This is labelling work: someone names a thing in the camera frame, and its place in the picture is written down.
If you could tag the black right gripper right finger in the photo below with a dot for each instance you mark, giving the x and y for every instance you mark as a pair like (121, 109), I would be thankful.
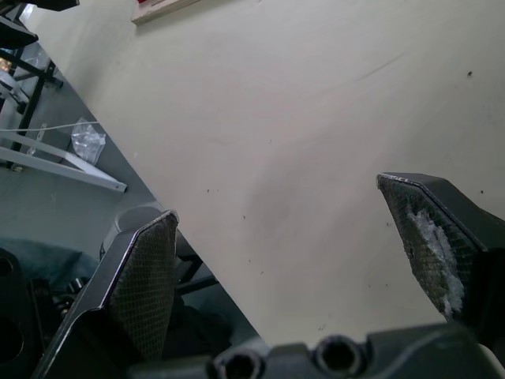
(453, 221)

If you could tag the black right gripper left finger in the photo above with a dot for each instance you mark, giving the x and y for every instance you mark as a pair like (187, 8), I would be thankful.
(138, 284)

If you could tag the wooden tile holder tray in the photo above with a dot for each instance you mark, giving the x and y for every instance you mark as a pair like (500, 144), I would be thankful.
(165, 12)

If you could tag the white round tube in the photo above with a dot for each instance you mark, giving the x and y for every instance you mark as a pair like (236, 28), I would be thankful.
(130, 221)

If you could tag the small clear plastic bag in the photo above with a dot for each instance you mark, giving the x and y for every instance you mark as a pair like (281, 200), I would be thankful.
(87, 140)

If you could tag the white metal floor frame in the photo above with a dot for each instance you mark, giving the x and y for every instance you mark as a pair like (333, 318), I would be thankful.
(98, 178)

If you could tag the black metal stand frame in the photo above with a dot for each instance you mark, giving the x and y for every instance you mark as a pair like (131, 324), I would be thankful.
(33, 98)

